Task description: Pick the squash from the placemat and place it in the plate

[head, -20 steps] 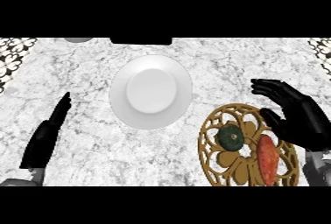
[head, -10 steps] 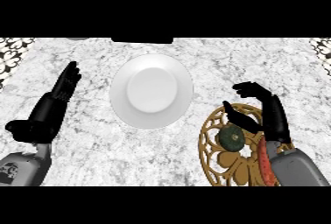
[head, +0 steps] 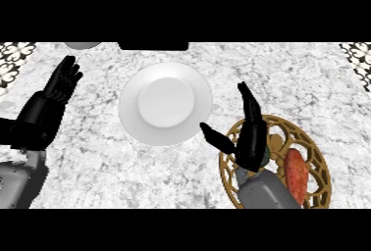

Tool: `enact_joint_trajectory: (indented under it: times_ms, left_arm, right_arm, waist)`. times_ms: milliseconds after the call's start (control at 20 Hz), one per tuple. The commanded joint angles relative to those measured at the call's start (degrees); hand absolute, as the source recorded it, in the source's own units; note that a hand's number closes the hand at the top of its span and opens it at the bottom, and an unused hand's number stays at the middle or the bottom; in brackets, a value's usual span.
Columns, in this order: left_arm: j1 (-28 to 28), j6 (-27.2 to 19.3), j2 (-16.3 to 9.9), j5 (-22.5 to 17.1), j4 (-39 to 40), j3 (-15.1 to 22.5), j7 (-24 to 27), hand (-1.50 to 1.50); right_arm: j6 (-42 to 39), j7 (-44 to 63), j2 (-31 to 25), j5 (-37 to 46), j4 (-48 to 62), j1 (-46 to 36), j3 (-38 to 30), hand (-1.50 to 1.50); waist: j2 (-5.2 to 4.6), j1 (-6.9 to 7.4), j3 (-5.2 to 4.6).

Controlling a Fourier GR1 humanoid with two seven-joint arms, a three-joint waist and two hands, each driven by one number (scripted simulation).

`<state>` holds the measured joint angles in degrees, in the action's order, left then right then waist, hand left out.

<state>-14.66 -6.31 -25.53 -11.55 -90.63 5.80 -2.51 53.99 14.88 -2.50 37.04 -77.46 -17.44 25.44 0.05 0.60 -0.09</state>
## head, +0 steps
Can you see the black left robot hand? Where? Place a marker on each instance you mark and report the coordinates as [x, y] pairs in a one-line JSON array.
[[40, 114]]

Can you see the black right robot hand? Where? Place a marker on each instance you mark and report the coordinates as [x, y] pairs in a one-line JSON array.
[[251, 137]]

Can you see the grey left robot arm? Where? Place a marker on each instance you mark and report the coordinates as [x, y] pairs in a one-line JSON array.
[[16, 183]]

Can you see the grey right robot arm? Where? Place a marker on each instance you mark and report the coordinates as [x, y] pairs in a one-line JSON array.
[[266, 192]]

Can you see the red orange oblong squash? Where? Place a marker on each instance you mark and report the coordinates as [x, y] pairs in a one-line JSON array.
[[295, 173]]

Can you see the gold openwork round placemat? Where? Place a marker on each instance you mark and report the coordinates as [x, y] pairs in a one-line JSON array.
[[318, 170]]

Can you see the white oval plate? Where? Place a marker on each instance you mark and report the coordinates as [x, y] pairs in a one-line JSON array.
[[164, 103]]

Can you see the dark green vegetable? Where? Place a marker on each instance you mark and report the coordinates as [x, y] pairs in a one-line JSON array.
[[266, 158]]

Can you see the grey round object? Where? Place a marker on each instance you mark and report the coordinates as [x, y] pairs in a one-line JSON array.
[[81, 45]]

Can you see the black flat-edged appliance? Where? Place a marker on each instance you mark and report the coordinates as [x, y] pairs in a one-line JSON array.
[[154, 46]]

